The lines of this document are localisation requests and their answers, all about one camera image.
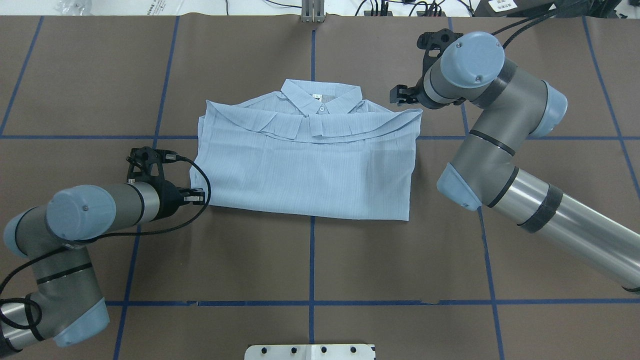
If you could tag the clear plastic bag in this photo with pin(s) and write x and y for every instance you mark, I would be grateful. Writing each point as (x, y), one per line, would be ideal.
(74, 7)

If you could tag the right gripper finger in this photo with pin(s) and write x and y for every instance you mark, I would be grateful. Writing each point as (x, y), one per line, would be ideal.
(402, 91)
(403, 100)

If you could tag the white camera pole base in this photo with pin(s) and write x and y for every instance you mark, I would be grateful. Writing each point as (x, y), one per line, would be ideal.
(335, 351)

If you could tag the black USB hub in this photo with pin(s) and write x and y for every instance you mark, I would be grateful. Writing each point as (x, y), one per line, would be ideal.
(409, 8)

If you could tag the aluminium frame post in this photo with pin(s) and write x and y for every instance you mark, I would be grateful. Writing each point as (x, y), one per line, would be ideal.
(313, 11)

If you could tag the black labelled box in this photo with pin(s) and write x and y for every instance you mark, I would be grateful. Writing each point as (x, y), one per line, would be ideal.
(512, 8)

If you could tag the light blue button shirt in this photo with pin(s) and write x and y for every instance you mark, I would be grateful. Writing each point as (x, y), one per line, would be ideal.
(309, 148)

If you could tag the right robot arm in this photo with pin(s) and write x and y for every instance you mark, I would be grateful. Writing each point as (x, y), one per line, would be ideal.
(578, 195)

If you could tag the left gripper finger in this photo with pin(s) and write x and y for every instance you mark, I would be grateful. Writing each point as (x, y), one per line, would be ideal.
(195, 200)
(193, 192)

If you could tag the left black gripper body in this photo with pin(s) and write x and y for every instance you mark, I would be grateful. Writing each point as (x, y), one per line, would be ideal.
(170, 198)

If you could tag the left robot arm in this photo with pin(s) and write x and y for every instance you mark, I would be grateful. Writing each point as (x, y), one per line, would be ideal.
(68, 305)

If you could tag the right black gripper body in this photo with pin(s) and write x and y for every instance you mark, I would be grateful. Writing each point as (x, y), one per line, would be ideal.
(418, 95)

